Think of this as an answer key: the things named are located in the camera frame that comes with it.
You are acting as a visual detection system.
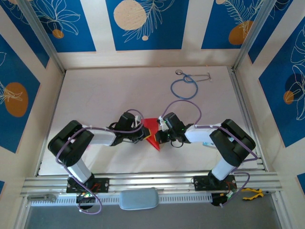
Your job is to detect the white slotted cable duct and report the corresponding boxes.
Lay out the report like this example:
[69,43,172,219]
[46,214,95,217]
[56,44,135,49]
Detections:
[30,193,213,207]

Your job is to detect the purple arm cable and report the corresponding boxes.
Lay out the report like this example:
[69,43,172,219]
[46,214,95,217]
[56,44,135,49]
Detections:
[55,109,145,215]
[161,99,259,208]

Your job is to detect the grey pouch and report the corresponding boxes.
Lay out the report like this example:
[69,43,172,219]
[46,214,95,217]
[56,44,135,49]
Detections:
[118,187,160,210]

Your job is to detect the yellow handled pliers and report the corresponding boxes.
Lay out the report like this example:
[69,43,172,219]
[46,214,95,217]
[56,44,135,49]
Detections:
[242,187,275,200]

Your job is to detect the red paper sheet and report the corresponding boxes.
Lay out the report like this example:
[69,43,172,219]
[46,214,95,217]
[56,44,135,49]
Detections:
[140,117,162,153]

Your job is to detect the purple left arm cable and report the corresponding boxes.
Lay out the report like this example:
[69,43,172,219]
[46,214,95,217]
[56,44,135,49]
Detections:
[55,109,145,215]

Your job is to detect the black electronics board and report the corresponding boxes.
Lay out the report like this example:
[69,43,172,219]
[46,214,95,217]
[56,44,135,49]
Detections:
[75,192,96,205]
[211,190,239,206]

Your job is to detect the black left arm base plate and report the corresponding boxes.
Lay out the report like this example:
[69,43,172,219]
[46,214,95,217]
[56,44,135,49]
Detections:
[66,177,110,193]

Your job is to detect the aluminium side rail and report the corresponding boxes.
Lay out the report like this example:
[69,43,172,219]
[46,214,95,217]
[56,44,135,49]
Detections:
[230,66,268,171]

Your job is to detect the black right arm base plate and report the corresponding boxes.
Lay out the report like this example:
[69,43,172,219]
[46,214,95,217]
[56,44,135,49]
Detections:
[194,175,238,191]

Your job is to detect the aluminium rail beam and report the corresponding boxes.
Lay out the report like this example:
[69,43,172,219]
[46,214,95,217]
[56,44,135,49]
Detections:
[20,170,283,198]

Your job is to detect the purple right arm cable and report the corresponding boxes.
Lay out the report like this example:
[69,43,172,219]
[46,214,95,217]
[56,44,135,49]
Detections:
[161,99,259,208]

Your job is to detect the silver metal tool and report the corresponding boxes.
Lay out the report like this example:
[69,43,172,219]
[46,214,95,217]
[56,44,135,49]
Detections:
[27,194,57,202]

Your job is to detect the blue stethoscope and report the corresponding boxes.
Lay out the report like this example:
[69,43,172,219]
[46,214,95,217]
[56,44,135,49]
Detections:
[170,69,213,99]

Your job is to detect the aluminium corner post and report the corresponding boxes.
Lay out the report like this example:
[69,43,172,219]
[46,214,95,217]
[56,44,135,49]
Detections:
[18,0,66,74]
[232,0,278,72]

